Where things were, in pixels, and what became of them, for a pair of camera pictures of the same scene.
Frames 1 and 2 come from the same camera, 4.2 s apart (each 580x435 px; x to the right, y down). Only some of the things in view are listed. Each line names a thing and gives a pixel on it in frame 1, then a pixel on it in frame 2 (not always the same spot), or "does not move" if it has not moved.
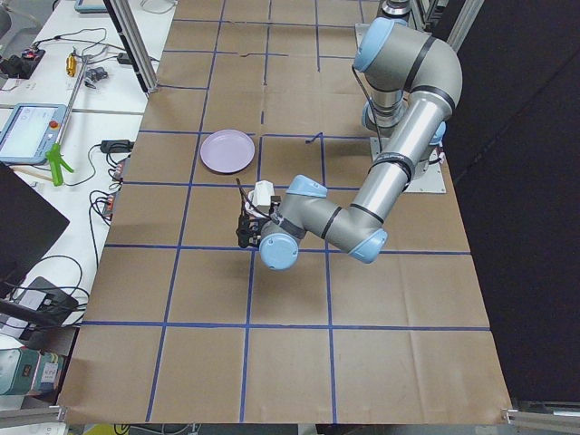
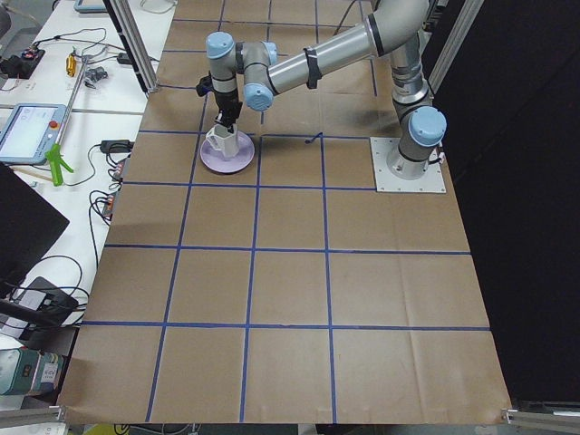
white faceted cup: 258,201 to 225,142
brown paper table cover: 182,325 does not move
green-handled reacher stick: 56,157 does not move
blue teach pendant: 28,130 does not move
